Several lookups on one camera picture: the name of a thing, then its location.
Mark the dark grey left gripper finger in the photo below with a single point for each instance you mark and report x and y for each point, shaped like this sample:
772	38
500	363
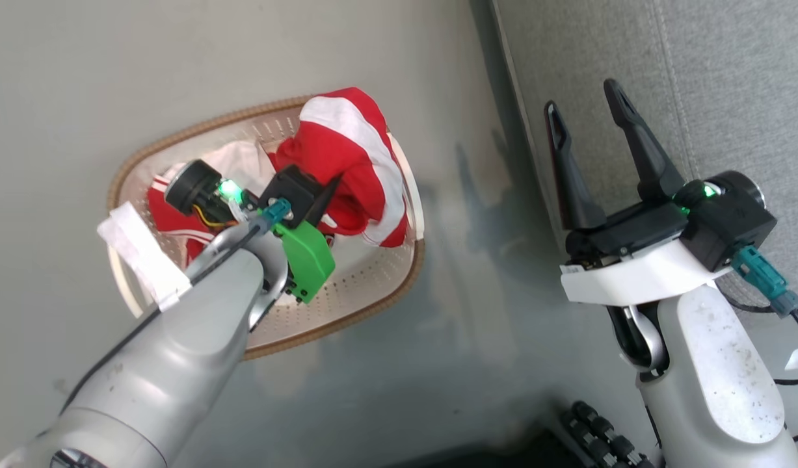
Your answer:
322	200

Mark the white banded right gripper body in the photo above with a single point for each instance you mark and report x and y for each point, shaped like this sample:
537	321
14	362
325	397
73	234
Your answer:
633	273

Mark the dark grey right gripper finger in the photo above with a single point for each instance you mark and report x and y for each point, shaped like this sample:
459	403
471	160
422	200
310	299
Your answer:
568	175
646	156

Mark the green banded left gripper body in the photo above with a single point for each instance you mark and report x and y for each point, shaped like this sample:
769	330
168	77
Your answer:
307	260

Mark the red and white jersey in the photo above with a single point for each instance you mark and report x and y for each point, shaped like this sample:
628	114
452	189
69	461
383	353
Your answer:
346	149

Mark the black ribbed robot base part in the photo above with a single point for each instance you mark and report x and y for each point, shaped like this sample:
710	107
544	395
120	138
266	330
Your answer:
600	432

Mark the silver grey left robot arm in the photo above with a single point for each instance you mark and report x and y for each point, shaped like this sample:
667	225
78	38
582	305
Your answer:
177	364

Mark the white perforated laundry basket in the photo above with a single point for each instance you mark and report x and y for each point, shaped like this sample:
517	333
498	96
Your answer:
366	286

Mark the grey fabric sofa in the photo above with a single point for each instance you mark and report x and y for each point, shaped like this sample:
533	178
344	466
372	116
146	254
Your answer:
730	78

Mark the white tape strip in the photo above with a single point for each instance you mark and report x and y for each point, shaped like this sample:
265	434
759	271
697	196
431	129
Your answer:
138	253

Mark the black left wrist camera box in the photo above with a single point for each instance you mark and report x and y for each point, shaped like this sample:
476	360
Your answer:
293	192

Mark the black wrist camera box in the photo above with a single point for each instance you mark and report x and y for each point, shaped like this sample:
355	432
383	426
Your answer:
730	224
293	192

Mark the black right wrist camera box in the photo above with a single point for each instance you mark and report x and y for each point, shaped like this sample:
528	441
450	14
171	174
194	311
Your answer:
730	224

